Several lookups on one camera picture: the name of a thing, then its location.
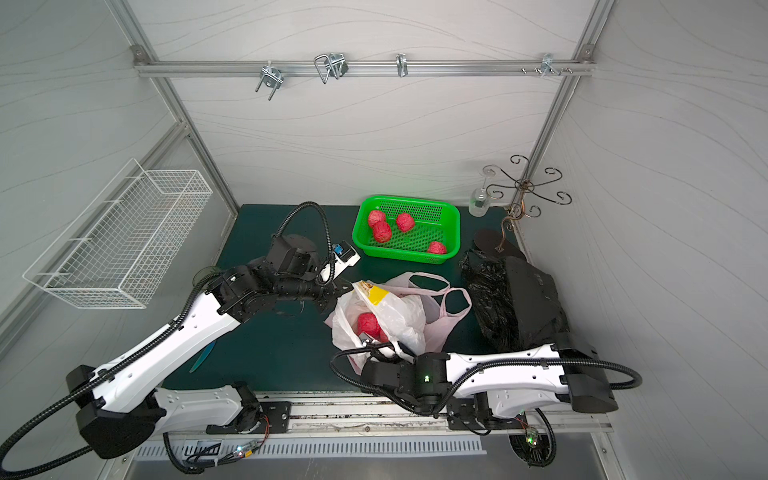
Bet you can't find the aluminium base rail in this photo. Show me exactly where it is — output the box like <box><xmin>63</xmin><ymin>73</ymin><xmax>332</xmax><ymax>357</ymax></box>
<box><xmin>161</xmin><ymin>391</ymin><xmax>613</xmax><ymax>436</ymax></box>

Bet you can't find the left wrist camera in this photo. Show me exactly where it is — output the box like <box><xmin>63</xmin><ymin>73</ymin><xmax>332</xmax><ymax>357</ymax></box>
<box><xmin>317</xmin><ymin>241</ymin><xmax>361</xmax><ymax>285</ymax></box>

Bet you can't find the metal hook stand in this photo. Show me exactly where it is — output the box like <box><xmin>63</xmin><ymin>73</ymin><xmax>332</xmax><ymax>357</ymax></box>
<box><xmin>473</xmin><ymin>164</ymin><xmax>573</xmax><ymax>260</ymax></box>

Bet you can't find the green plastic knife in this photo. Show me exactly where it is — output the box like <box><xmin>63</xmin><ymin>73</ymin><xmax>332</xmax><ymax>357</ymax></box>
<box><xmin>189</xmin><ymin>341</ymin><xmax>216</xmax><ymax>374</ymax></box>

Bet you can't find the clear glass bottle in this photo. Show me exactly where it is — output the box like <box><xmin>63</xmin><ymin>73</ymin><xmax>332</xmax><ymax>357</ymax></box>
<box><xmin>468</xmin><ymin>178</ymin><xmax>491</xmax><ymax>218</ymax></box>

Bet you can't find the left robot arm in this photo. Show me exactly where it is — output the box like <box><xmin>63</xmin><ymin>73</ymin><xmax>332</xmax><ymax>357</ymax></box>
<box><xmin>1</xmin><ymin>201</ymin><xmax>360</xmax><ymax>479</ymax></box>

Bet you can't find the green plastic basket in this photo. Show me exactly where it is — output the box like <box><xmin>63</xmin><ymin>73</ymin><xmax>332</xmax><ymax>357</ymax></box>
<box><xmin>352</xmin><ymin>195</ymin><xmax>461</xmax><ymax>264</ymax></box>

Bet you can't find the white wire basket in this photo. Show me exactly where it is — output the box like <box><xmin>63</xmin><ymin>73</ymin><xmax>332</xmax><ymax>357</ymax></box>
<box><xmin>22</xmin><ymin>159</ymin><xmax>212</xmax><ymax>310</ymax></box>

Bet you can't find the pink plastic bag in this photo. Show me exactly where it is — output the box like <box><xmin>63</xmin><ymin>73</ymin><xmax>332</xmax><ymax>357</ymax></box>
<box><xmin>381</xmin><ymin>272</ymin><xmax>472</xmax><ymax>353</ymax></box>

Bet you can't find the white plastic bag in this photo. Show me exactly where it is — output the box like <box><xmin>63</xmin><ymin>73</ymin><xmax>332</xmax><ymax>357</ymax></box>
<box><xmin>325</xmin><ymin>281</ymin><xmax>426</xmax><ymax>360</ymax></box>

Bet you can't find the black plastic bag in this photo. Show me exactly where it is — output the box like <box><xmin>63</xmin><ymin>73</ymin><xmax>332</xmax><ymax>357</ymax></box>
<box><xmin>460</xmin><ymin>249</ymin><xmax>570</xmax><ymax>352</ymax></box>

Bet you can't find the white vent strip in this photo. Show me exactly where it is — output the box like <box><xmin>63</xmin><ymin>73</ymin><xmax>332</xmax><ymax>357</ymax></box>
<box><xmin>134</xmin><ymin>435</ymin><xmax>487</xmax><ymax>461</ymax></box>

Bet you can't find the metal crossbar rail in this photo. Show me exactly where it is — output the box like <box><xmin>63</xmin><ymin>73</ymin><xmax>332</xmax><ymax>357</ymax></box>
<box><xmin>134</xmin><ymin>57</ymin><xmax>596</xmax><ymax>78</ymax></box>

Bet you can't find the metal clamp hook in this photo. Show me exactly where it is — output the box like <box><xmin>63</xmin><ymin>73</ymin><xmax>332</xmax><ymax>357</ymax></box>
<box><xmin>313</xmin><ymin>53</ymin><xmax>349</xmax><ymax>84</ymax></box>
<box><xmin>520</xmin><ymin>53</ymin><xmax>563</xmax><ymax>77</ymax></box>
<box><xmin>255</xmin><ymin>63</ymin><xmax>284</xmax><ymax>101</ymax></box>
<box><xmin>395</xmin><ymin>53</ymin><xmax>408</xmax><ymax>78</ymax></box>

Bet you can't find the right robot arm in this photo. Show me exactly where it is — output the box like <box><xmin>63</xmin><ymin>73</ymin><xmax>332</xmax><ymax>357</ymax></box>
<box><xmin>330</xmin><ymin>337</ymin><xmax>643</xmax><ymax>468</ymax></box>

